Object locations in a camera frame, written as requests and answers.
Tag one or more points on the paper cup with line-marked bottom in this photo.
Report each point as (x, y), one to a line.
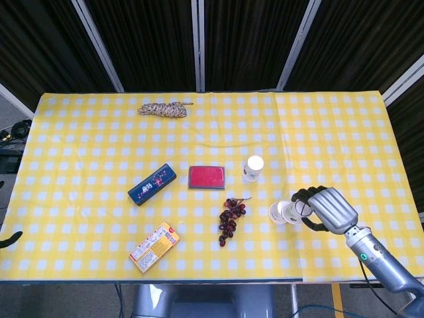
(293, 215)

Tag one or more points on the dark blue floral box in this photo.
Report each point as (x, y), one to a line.
(152, 183)

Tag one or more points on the dark red grape bunch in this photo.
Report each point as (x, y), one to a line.
(228, 218)

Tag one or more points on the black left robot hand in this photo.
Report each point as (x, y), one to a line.
(11, 239)

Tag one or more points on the white table leg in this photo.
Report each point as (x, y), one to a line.
(294, 298)

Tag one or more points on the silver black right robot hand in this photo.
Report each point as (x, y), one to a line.
(331, 208)

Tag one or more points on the yellow checked tablecloth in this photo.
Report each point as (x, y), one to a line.
(99, 149)

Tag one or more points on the white yogurt cup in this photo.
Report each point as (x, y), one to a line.
(253, 165)

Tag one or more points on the yellow printed food box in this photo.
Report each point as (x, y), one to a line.
(154, 248)

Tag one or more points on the red ink stamp pad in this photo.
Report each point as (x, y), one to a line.
(207, 176)

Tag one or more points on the white partition frame post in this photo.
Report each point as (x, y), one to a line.
(296, 43)
(198, 49)
(16, 99)
(96, 43)
(404, 81)

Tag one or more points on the black equipment box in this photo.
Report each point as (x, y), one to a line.
(10, 162)

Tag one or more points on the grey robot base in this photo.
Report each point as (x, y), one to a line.
(198, 298)

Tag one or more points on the green print paper cup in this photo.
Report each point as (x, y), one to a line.
(276, 213)

